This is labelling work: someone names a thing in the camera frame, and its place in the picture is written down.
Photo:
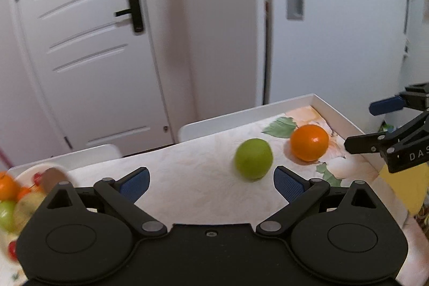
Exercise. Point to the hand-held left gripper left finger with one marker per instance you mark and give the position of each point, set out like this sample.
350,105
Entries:
135,186

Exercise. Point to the orange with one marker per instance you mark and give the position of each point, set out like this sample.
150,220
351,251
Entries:
309,142

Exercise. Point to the white door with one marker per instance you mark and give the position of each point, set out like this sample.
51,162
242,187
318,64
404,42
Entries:
94,78

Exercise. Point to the white cabinet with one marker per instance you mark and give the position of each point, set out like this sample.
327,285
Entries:
345,38

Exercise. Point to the yellow cloth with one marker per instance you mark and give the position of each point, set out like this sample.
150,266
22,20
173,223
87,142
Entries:
402,187

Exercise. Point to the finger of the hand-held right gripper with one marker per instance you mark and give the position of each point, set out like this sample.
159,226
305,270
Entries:
362,143
385,106

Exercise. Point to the brown kiwi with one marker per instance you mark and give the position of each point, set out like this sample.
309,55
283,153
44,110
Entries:
53,177

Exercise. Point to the tangerine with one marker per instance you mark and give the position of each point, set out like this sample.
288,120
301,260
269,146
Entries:
7,187
24,194

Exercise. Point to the white tray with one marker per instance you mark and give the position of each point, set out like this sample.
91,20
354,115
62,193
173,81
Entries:
251,111

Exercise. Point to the small red fruit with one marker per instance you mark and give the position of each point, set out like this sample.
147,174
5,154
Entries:
12,249
37,178

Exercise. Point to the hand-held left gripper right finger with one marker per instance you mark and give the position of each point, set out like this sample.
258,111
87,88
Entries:
288,186

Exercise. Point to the yellow green fruit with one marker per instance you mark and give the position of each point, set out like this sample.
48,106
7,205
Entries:
26,210

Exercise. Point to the green apple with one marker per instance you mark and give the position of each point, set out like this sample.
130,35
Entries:
253,159
6,215

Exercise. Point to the cartoon print plate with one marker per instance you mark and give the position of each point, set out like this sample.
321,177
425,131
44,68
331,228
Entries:
30,172

